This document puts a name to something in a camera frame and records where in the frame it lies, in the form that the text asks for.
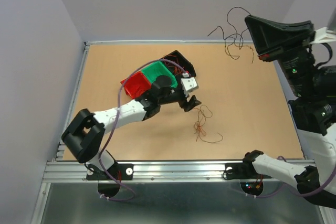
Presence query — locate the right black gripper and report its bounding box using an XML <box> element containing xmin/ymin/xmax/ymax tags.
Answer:
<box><xmin>248</xmin><ymin>12</ymin><xmax>319</xmax><ymax>97</ymax></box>

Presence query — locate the orange wire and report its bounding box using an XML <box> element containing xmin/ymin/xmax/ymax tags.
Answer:
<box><xmin>193</xmin><ymin>104</ymin><xmax>224</xmax><ymax>145</ymax></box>

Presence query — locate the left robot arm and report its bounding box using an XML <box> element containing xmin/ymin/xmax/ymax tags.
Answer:
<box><xmin>61</xmin><ymin>74</ymin><xmax>201</xmax><ymax>179</ymax></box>

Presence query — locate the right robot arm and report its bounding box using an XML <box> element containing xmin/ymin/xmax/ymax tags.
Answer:
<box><xmin>241</xmin><ymin>15</ymin><xmax>335</xmax><ymax>208</ymax></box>

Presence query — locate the black plastic bin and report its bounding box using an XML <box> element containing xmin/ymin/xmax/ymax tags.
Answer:
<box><xmin>162</xmin><ymin>50</ymin><xmax>197</xmax><ymax>83</ymax></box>

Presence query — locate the green plastic bin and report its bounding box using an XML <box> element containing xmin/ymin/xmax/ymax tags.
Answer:
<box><xmin>140</xmin><ymin>61</ymin><xmax>178</xmax><ymax>88</ymax></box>

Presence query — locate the red plastic bin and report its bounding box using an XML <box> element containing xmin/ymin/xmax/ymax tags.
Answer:
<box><xmin>123</xmin><ymin>71</ymin><xmax>151</xmax><ymax>99</ymax></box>

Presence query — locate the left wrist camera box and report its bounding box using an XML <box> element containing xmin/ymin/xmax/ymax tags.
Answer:
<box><xmin>181</xmin><ymin>72</ymin><xmax>199</xmax><ymax>96</ymax></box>

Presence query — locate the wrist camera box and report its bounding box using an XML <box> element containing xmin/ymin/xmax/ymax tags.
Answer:
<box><xmin>309</xmin><ymin>8</ymin><xmax>336</xmax><ymax>45</ymax></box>
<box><xmin>181</xmin><ymin>72</ymin><xmax>199</xmax><ymax>96</ymax></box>

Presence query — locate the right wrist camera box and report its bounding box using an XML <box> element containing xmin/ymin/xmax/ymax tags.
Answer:
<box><xmin>309</xmin><ymin>8</ymin><xmax>336</xmax><ymax>45</ymax></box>

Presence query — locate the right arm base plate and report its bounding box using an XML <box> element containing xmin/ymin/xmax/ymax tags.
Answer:
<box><xmin>222</xmin><ymin>163</ymin><xmax>260</xmax><ymax>180</ymax></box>

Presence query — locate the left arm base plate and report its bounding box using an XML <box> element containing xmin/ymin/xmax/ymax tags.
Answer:
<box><xmin>85</xmin><ymin>163</ymin><xmax>134</xmax><ymax>182</ymax></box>

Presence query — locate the aluminium mounting rail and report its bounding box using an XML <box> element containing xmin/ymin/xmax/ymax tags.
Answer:
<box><xmin>41</xmin><ymin>158</ymin><xmax>323</xmax><ymax>183</ymax></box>

